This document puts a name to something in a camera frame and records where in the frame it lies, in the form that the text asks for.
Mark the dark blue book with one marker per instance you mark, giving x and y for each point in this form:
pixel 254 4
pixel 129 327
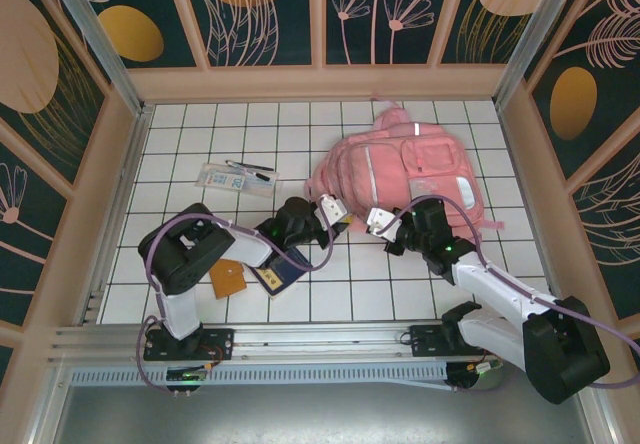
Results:
pixel 280 279

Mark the pink backpack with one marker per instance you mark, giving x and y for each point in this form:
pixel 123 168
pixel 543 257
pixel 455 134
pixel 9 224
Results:
pixel 400 174

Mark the black marker pen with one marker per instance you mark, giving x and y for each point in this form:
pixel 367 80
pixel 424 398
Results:
pixel 250 166

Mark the clear plastic pencil case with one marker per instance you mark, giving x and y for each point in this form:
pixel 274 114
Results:
pixel 225 180

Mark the tan leather wallet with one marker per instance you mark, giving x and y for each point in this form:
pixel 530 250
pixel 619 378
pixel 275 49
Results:
pixel 227 281

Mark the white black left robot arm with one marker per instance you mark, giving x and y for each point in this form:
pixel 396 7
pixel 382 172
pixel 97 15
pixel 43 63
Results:
pixel 180 264

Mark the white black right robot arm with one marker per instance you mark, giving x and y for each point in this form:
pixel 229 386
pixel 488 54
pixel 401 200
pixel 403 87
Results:
pixel 500 284

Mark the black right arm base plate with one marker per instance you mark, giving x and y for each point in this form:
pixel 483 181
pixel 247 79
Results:
pixel 425 341

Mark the aluminium mounting rail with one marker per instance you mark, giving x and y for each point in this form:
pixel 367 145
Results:
pixel 320 339

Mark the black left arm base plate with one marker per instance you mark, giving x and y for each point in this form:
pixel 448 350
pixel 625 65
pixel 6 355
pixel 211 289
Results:
pixel 222 346

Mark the aluminium side rail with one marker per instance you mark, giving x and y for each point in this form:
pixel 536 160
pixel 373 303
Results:
pixel 116 214

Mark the aluminium frame post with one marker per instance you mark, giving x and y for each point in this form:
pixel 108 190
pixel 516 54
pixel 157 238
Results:
pixel 104 49
pixel 537 39

